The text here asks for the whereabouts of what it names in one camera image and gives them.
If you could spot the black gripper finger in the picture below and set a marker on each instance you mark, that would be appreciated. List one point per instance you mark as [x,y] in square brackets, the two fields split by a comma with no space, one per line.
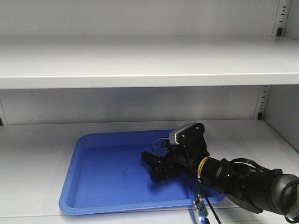
[151,159]
[159,175]

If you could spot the upper white cabinet shelf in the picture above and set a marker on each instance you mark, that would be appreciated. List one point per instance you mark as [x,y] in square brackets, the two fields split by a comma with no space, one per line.
[51,63]

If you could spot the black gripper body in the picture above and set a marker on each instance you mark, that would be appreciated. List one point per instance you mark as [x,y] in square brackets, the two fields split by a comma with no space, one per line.
[185,158]

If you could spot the clear glass beaker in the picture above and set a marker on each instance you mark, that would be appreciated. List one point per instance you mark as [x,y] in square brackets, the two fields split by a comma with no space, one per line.
[160,148]

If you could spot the green circuit board with led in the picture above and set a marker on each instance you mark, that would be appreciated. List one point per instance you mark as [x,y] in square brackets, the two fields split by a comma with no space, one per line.
[201,209]

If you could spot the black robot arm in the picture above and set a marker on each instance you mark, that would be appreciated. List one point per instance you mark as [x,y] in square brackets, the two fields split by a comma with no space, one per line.
[243,181]

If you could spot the blue plastic tray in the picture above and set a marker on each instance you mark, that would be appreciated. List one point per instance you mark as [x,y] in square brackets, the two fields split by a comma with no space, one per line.
[107,174]

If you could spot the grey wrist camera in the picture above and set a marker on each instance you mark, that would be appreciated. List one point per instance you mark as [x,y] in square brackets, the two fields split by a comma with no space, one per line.
[186,133]

